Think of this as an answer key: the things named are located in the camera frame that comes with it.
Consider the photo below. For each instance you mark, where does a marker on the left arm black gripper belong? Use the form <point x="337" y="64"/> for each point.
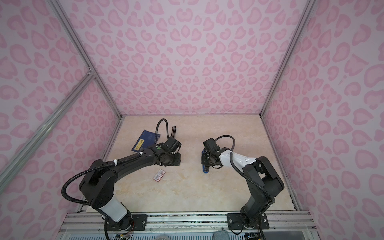
<point x="178" y="162"/>

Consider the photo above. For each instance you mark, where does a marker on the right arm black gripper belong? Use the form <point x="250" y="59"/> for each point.
<point x="203" y="160"/>

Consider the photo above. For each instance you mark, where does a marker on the blue long stapler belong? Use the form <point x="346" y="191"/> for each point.
<point x="205" y="162"/>

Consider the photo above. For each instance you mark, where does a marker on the red white staple box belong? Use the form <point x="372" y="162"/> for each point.
<point x="159" y="175"/>

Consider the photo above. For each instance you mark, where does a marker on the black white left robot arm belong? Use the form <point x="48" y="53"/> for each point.
<point x="98" y="183"/>

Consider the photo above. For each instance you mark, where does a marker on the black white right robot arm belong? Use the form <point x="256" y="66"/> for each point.
<point x="263" y="181"/>

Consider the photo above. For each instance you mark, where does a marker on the dark blue booklet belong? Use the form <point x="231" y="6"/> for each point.
<point x="145" y="140"/>

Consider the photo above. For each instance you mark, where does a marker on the grey cloth pad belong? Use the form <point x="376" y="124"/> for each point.
<point x="221" y="235"/>

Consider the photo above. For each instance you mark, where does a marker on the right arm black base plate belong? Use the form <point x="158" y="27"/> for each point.
<point x="239" y="221"/>

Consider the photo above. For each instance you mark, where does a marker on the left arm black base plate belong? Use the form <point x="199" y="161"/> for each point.
<point x="135" y="222"/>

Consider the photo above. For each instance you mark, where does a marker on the aluminium front rail frame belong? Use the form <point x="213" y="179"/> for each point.
<point x="276" y="225"/>

